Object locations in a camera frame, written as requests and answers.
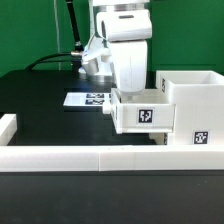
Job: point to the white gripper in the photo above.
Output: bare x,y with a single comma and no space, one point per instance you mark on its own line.
125,33

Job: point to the white drawer tray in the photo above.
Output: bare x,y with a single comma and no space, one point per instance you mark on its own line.
145,113
159,138

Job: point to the white drawer cabinet box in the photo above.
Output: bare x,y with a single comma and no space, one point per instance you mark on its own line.
198,97

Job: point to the white front drawer tray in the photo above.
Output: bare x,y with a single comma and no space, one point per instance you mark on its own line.
159,138

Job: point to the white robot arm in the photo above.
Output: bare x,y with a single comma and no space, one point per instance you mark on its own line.
96,59

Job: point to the white marker sheet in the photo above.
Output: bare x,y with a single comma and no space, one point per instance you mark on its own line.
81,99

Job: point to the white fence wall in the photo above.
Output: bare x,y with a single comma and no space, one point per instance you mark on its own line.
102,158

